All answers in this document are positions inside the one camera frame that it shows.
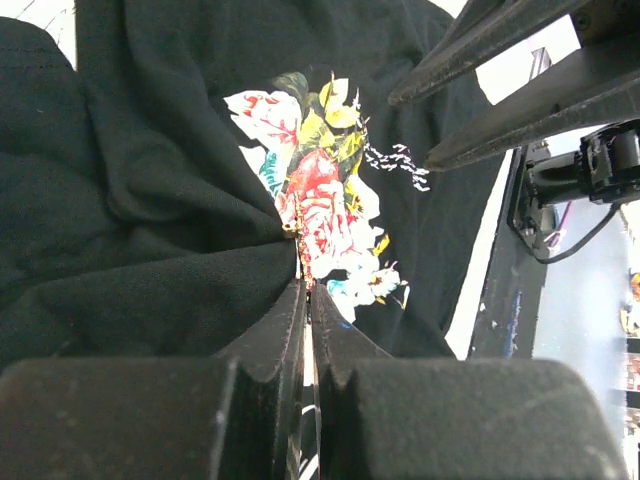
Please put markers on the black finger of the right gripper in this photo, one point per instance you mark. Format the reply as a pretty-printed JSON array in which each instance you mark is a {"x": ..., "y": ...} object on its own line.
[
  {"x": 595, "y": 85},
  {"x": 481, "y": 31}
]

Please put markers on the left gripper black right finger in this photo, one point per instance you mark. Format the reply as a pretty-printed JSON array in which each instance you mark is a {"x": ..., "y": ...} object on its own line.
[{"x": 338, "y": 346}]

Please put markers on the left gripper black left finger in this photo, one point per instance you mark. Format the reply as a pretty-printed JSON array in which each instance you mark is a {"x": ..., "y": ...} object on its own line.
[{"x": 258, "y": 433}]

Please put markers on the black floral print t-shirt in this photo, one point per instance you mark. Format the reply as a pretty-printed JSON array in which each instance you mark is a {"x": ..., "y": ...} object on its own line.
[{"x": 144, "y": 188}]

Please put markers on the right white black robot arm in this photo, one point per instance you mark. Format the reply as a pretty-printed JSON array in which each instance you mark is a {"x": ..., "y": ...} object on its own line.
[{"x": 605, "y": 168}]

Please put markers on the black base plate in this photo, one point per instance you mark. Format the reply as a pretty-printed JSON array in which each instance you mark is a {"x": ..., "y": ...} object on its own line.
[{"x": 507, "y": 316}]

